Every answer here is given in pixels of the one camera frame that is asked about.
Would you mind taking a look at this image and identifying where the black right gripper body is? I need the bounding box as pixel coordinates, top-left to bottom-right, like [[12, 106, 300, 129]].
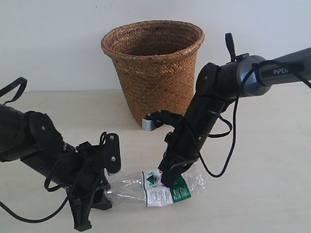
[[159, 95, 225, 173]]

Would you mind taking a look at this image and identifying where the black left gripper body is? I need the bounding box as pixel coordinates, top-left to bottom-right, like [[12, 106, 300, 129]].
[[20, 143, 109, 197]]

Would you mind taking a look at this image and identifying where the clear plastic water bottle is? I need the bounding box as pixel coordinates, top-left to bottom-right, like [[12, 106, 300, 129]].
[[105, 167, 205, 208]]

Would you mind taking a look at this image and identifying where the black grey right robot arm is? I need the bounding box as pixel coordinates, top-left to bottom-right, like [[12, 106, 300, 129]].
[[158, 48, 311, 187]]

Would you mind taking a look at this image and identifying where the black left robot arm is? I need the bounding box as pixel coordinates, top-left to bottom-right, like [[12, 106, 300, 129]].
[[0, 105, 112, 232]]

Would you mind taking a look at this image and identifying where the brown woven wicker basket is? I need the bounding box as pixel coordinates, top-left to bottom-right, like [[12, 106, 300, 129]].
[[101, 20, 205, 124]]

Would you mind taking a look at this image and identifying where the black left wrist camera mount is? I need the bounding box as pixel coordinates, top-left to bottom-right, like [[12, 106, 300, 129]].
[[76, 132, 121, 176]]

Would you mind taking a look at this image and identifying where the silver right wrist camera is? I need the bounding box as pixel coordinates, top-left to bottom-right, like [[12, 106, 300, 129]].
[[142, 110, 183, 132]]

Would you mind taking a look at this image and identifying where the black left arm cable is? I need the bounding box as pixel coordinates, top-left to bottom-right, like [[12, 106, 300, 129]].
[[0, 77, 105, 223]]

